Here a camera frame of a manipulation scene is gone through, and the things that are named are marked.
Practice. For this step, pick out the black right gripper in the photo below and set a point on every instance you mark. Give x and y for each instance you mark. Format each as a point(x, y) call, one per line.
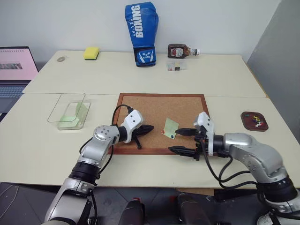
point(201, 144)

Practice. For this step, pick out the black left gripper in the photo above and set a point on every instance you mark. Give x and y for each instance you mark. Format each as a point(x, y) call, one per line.
point(135, 134)

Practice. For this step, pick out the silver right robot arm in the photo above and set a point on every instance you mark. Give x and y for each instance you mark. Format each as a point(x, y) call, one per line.
point(253, 150)

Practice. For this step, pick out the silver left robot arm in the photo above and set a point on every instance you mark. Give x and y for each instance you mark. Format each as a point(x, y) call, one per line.
point(93, 150)

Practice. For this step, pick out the green paper note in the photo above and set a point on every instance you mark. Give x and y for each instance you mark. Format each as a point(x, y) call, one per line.
point(68, 122)
point(170, 126)
point(82, 110)

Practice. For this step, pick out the brown oval tray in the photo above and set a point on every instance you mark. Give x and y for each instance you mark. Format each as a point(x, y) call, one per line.
point(249, 125)

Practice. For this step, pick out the small clear compartment box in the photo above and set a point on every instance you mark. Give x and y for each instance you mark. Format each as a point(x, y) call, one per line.
point(177, 66)

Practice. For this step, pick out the clear plastic box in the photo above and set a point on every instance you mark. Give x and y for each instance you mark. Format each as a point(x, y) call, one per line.
point(56, 117)

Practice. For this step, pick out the wood-framed cork board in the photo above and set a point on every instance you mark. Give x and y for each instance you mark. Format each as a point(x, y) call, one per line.
point(159, 105)

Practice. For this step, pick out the dark rounded shape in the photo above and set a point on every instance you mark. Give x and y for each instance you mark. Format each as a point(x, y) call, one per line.
point(132, 212)
point(192, 209)

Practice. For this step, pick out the yellow pushpin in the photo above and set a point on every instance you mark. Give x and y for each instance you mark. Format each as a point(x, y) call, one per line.
point(255, 116)

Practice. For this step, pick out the brown sauce bottle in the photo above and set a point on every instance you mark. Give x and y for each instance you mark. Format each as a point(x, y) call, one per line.
point(178, 50)

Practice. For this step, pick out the yellow sponge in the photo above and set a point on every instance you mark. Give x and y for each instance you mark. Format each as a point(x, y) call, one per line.
point(91, 52)

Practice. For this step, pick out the blue boxing glove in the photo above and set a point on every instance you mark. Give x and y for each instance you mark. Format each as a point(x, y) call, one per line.
point(141, 32)

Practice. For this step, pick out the clear tape roll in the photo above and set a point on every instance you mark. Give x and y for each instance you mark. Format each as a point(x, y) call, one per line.
point(61, 59)

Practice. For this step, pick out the grey partition panel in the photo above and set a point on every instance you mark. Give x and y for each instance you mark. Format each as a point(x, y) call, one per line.
point(276, 58)

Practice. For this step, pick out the open laptop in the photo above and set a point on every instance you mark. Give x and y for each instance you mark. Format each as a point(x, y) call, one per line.
point(14, 70)

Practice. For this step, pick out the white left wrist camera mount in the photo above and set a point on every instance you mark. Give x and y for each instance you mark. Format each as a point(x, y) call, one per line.
point(133, 118)

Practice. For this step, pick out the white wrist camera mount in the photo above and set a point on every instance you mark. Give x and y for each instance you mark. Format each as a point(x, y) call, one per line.
point(207, 125)
point(133, 118)

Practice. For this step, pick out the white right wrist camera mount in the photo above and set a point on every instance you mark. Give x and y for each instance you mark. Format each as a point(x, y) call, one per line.
point(207, 125)

